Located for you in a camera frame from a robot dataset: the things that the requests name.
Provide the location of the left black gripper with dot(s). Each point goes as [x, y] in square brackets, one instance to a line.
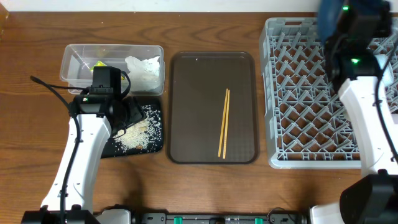
[134, 110]

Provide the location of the rice leftovers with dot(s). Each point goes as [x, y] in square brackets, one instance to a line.
[144, 137]

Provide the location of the white tissue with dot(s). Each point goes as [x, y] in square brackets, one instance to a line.
[144, 74]

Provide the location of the yellow green snack wrapper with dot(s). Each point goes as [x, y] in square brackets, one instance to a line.
[101, 64]

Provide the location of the wooden chopstick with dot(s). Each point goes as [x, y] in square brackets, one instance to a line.
[223, 123]
[226, 120]

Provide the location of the dark blue plate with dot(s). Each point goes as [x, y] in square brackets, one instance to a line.
[328, 14]

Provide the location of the light blue bowl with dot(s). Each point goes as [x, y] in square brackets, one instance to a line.
[388, 76]

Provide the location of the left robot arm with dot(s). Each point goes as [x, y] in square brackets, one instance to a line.
[94, 119]

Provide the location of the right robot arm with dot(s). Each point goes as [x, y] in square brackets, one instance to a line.
[359, 78]

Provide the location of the black waste tray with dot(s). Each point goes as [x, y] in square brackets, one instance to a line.
[109, 150]

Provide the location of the clear plastic waste bin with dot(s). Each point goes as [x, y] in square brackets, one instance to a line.
[79, 58]

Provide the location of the grey dishwasher rack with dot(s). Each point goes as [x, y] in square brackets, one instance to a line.
[307, 124]

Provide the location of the brown serving tray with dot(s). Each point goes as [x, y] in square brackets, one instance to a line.
[198, 83]

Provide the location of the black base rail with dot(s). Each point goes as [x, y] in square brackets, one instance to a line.
[199, 218]

